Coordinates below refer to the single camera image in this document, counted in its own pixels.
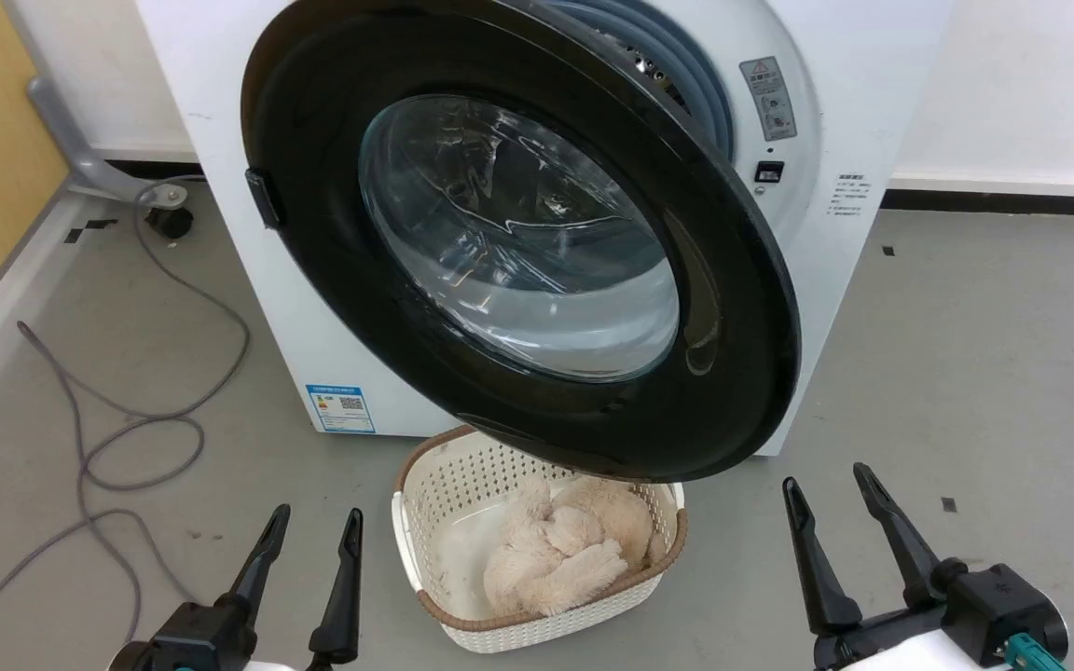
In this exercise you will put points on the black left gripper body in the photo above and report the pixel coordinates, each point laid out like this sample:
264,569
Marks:
192,638

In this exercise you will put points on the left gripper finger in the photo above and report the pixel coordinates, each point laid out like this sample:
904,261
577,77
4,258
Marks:
262,559
343,606

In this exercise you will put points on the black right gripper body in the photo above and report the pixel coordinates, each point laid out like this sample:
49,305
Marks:
1003,610

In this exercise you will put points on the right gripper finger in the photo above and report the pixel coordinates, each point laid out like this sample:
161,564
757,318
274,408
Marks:
821,578
901,550

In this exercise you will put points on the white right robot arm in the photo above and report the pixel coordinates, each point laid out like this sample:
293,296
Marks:
929,654

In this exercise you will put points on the black round washing machine door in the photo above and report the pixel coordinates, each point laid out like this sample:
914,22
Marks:
332,308

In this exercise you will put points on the black door latch hook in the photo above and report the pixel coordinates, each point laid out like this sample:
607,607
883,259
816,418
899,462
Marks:
265,198

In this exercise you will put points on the black door lock socket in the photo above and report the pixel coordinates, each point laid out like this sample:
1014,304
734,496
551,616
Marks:
769,171

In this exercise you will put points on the door glass bowl window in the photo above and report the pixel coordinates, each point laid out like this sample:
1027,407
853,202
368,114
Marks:
518,233

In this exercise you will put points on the white washing machine body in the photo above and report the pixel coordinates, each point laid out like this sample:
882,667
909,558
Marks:
873,56

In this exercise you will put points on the grey rubber door gasket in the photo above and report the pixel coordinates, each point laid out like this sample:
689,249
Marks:
691,61

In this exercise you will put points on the white plastic laundry basket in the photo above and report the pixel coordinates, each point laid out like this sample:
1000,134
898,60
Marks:
434,485

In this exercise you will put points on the blue energy label sticker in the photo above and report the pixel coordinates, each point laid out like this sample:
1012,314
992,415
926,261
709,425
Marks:
340,408

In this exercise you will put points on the beige plush toy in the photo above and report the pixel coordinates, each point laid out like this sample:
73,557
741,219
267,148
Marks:
565,550

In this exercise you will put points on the black caster wheel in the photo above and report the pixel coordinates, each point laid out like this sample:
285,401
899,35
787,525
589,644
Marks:
170,222

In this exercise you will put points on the small black text label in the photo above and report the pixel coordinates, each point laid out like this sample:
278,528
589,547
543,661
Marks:
852,194

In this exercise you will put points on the grey metal furniture leg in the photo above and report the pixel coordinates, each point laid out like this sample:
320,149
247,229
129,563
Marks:
71,149

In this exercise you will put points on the grey warning sticker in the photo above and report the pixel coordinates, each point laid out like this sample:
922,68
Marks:
768,98

